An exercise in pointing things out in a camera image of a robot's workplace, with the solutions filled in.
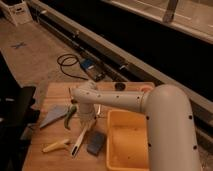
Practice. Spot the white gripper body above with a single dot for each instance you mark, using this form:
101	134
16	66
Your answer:
87	120

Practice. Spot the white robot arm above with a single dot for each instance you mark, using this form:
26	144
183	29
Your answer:
172	142

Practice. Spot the green pepper toy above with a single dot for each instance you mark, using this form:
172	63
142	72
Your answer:
71	111

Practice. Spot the grey blue sponge block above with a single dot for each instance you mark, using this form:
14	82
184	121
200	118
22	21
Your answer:
96	142

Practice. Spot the grey blue folded cloth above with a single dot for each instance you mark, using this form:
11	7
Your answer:
55	113

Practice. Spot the yellow plastic banana toy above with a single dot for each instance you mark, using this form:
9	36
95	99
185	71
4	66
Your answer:
62	144

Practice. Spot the yellow plastic bin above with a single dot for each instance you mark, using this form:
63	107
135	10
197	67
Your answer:
127	147

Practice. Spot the dark brown cup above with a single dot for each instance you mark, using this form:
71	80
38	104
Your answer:
119	86

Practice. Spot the blue and black power box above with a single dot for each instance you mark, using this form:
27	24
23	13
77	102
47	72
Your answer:
92	70

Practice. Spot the black chair at left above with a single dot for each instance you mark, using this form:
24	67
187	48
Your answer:
15	114

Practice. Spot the white crate on floor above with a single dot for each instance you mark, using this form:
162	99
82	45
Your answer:
17	14

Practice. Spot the long metal rail frame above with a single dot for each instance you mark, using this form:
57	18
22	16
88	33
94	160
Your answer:
139	46

